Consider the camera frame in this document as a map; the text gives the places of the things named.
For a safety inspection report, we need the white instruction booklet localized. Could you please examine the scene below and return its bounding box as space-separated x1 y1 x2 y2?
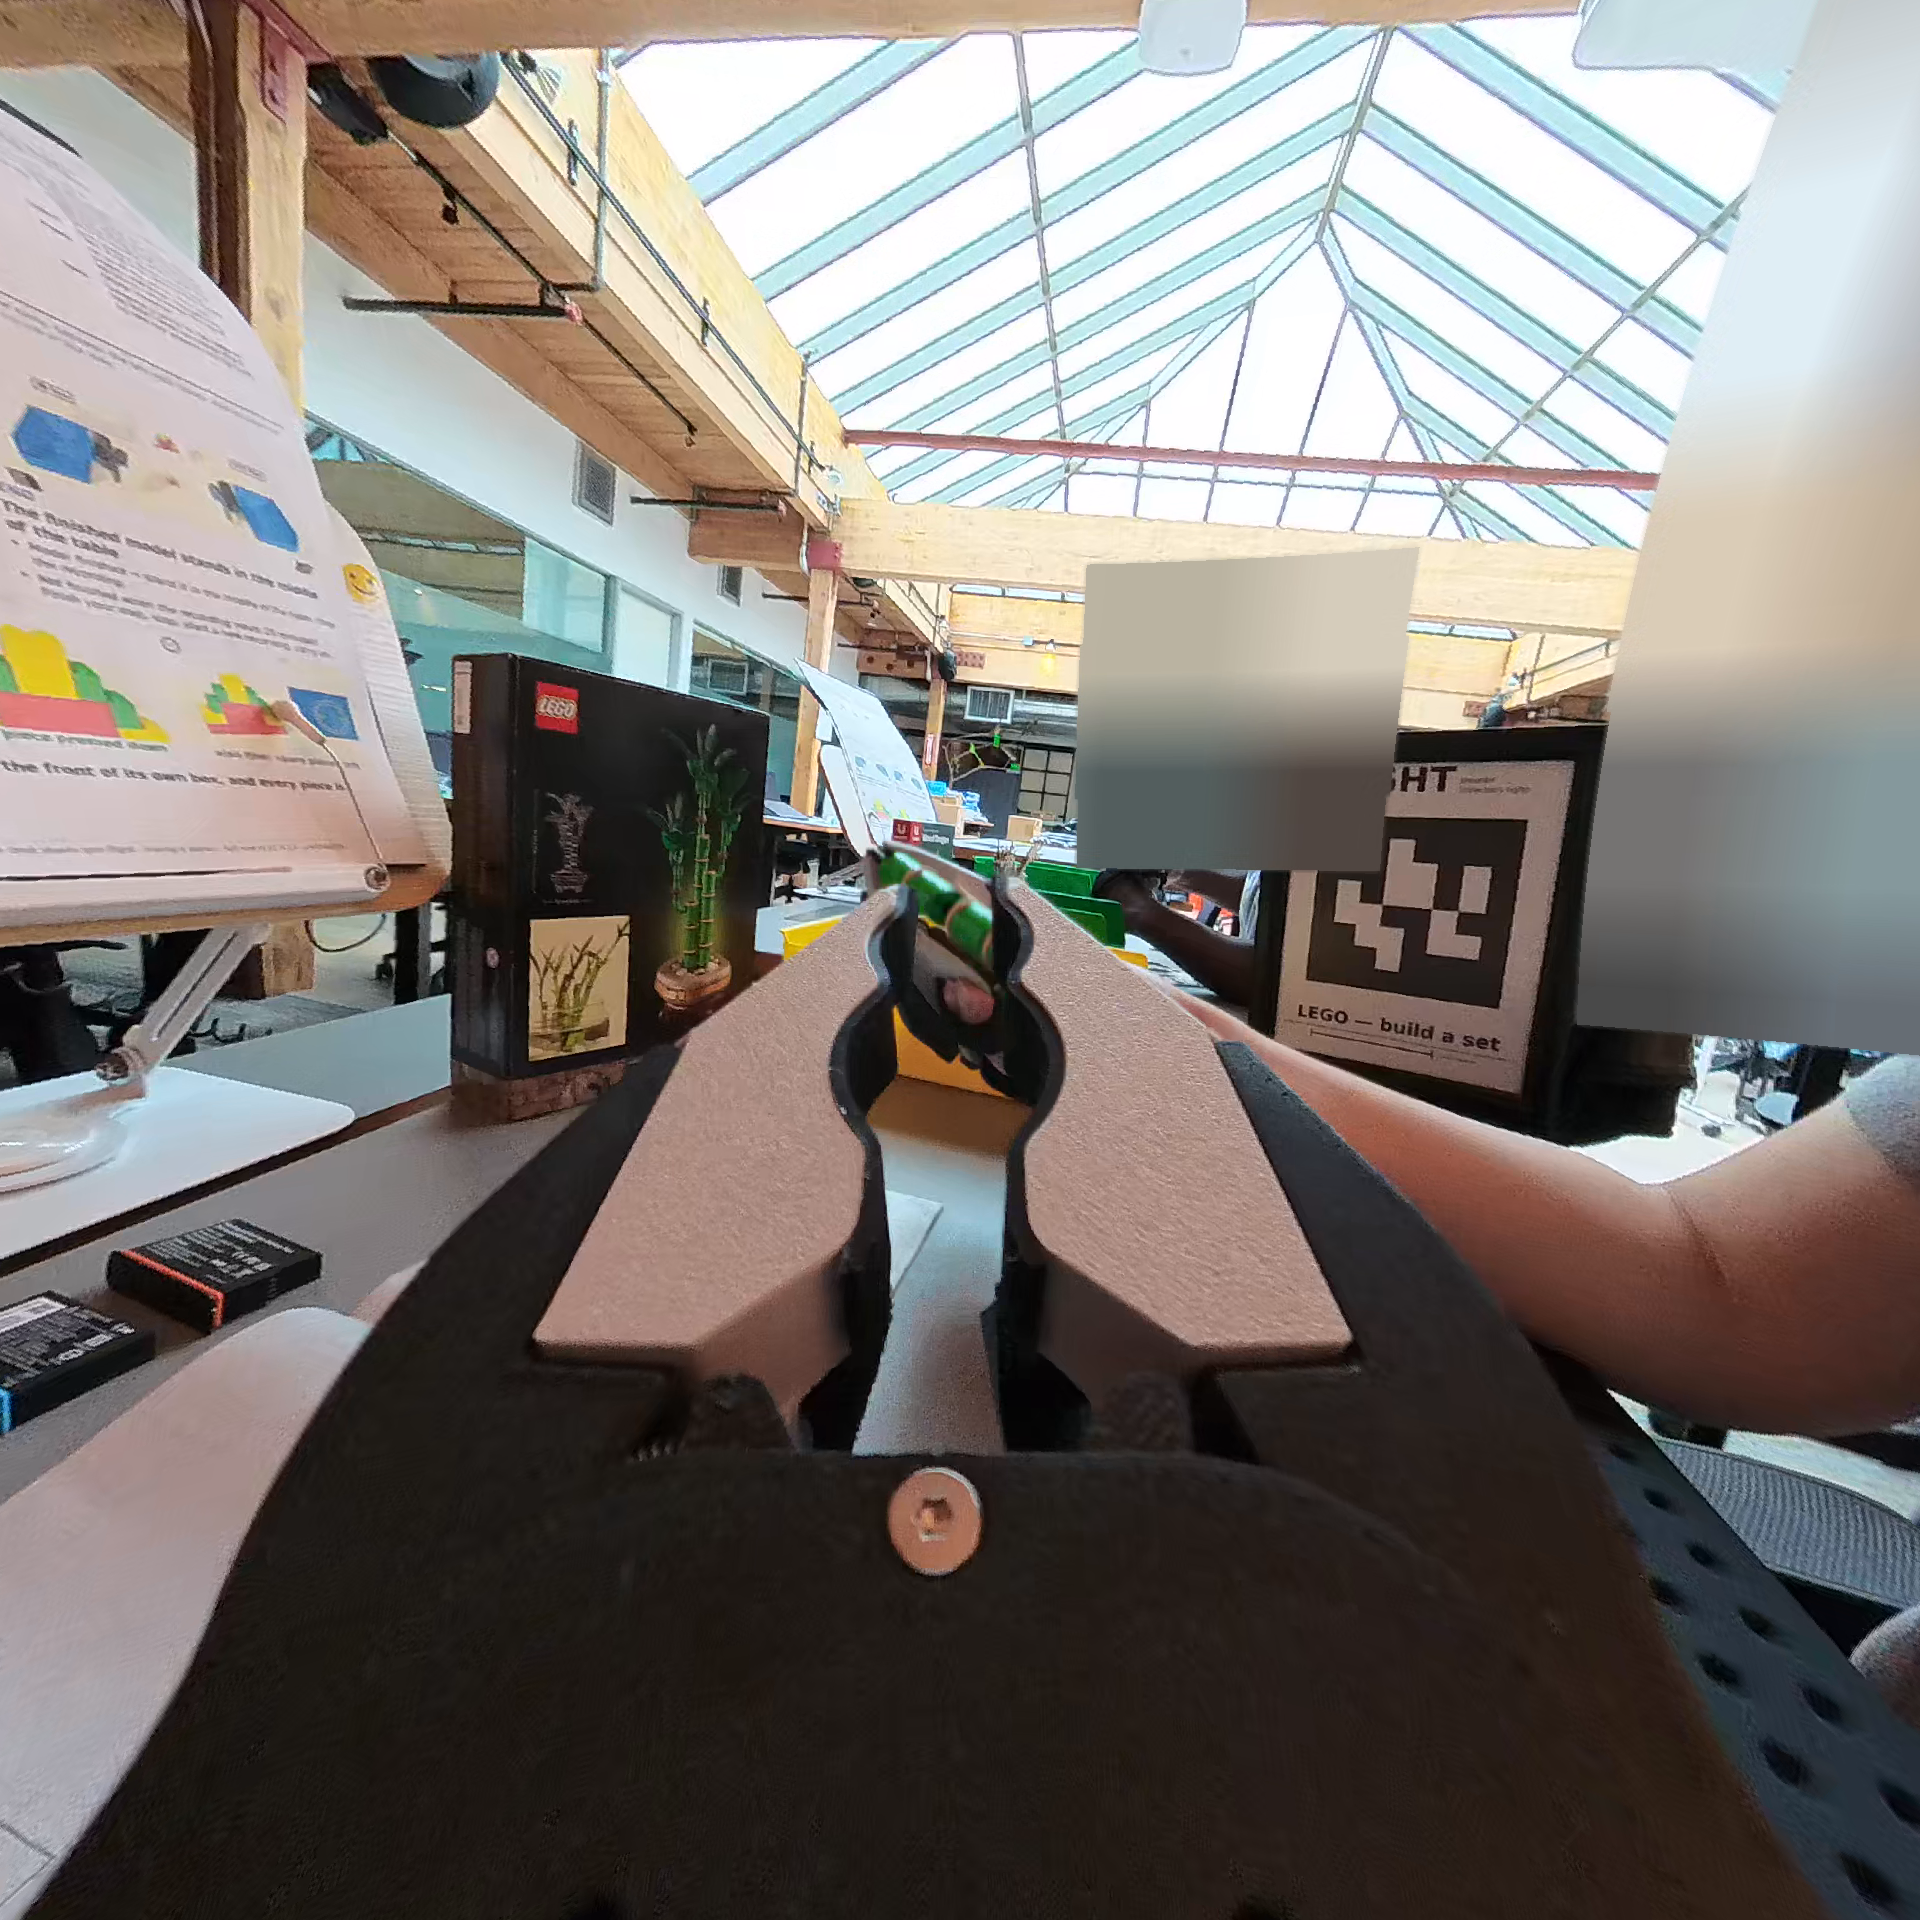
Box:
0 1195 944 1868

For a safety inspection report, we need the orange-edged black battery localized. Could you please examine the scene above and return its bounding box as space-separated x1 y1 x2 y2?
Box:
105 1218 325 1333

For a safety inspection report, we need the black framed marker sign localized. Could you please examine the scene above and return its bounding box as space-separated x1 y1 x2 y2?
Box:
1252 724 1606 1104

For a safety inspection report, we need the black track spotlight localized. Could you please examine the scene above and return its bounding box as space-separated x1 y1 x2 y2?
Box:
368 50 506 134

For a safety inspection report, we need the green toy bamboo stem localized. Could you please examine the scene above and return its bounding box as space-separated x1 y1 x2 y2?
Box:
879 842 1037 1104

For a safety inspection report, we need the printed instruction sheet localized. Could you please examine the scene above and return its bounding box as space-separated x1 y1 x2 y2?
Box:
0 107 429 887

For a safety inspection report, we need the white background document stand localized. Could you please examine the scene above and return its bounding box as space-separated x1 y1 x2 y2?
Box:
795 662 937 842

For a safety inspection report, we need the person's right forearm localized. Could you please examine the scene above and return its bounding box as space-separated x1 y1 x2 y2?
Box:
1169 989 1920 1441

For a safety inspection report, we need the blue-edged black battery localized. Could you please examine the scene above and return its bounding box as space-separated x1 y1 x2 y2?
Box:
0 1289 158 1432

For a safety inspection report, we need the green storage bin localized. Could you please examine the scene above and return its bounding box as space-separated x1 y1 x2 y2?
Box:
975 856 1144 947

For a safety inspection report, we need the black toy set box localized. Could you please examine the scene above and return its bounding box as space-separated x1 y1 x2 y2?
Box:
451 650 771 1125

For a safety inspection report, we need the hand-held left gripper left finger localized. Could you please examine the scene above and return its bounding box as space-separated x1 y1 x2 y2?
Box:
533 887 916 1454

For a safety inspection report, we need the black perforated armrest pad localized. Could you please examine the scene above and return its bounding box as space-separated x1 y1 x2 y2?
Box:
1559 1351 1920 1920

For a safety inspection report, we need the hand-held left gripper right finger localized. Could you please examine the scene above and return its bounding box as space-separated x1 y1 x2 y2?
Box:
983 873 1353 1454

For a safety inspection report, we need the shallow yellow storage bin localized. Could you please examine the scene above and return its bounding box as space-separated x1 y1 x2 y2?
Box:
780 909 1154 1100

